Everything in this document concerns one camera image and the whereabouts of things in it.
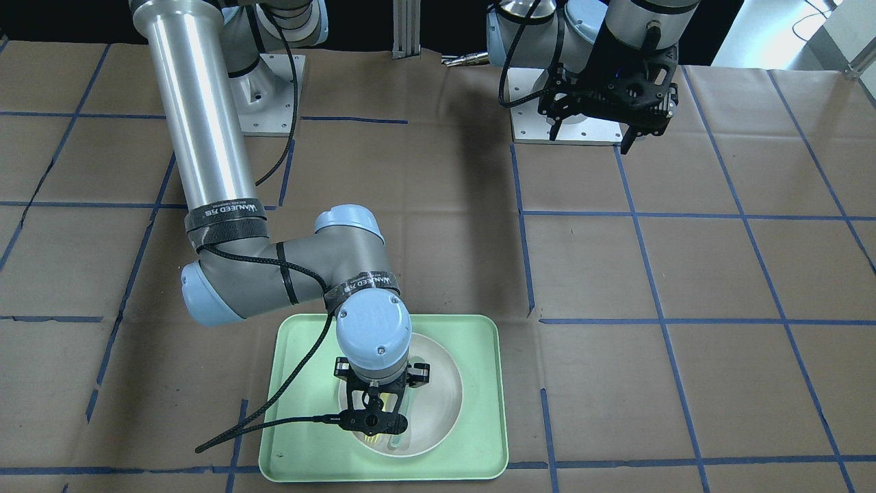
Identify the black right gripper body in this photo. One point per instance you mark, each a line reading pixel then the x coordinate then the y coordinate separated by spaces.
pixel 342 371

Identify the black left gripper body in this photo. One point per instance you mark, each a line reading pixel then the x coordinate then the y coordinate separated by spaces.
pixel 597 74

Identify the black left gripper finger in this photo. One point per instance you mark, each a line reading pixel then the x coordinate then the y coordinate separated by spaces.
pixel 629 137
pixel 555 127

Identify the yellow plastic fork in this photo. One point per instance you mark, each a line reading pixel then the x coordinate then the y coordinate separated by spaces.
pixel 382 416

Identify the beige round plate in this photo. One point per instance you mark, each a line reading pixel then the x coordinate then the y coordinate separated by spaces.
pixel 433 408

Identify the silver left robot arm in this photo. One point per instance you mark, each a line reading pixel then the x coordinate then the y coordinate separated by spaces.
pixel 587 72

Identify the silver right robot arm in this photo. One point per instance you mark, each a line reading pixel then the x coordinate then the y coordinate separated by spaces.
pixel 207 58

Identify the pale green plastic spoon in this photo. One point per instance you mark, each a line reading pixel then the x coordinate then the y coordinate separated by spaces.
pixel 398 444

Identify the light green plastic tray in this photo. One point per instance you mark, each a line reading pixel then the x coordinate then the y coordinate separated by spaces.
pixel 476 448

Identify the brown paper table cover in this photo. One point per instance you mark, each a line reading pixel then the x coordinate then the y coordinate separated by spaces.
pixel 697 315

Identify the aluminium frame post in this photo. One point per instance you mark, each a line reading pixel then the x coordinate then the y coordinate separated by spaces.
pixel 406 16

